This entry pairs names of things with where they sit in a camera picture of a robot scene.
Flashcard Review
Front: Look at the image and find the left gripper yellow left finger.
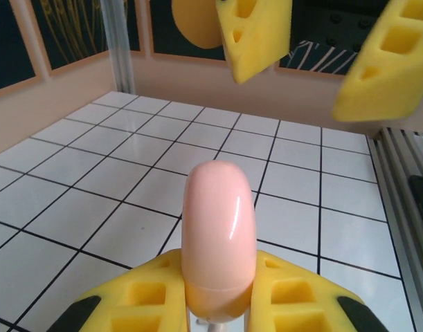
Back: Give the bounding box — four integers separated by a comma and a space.
58, 249, 190, 332

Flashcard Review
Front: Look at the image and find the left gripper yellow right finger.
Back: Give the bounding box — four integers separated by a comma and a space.
247, 250, 388, 332

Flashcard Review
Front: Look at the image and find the pink earbud charging case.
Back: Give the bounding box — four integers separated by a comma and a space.
181, 159, 258, 324

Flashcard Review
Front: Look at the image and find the pale circle gold lines panel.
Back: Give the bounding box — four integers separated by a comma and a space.
40, 0, 110, 72

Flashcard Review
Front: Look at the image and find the pink flowers dark panel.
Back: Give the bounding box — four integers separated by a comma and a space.
0, 0, 37, 94

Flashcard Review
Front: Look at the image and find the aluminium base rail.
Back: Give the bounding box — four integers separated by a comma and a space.
368, 126, 423, 332

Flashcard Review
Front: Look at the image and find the aluminium corner post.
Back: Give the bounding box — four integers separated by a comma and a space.
105, 0, 138, 94

